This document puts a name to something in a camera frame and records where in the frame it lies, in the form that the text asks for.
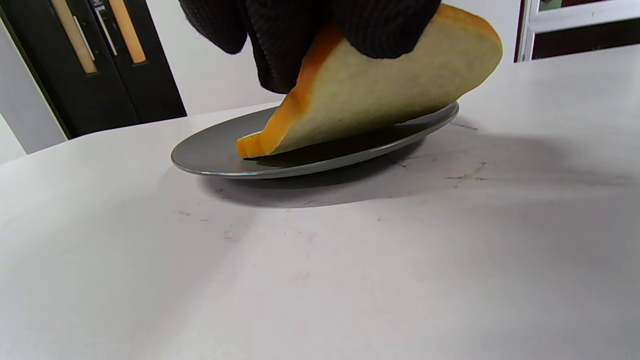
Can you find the person's left hand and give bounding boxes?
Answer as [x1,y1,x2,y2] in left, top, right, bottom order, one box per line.
[178,0,442,94]

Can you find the toast slice with orange crust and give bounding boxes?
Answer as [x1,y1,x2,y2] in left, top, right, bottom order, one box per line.
[236,4,503,160]

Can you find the grey round plate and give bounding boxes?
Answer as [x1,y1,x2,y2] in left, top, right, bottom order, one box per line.
[171,101,460,180]

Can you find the black double door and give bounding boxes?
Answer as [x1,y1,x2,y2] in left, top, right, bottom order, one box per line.
[0,0,187,139]

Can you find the white window frame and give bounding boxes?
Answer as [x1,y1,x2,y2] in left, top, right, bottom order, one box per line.
[515,0,640,63]

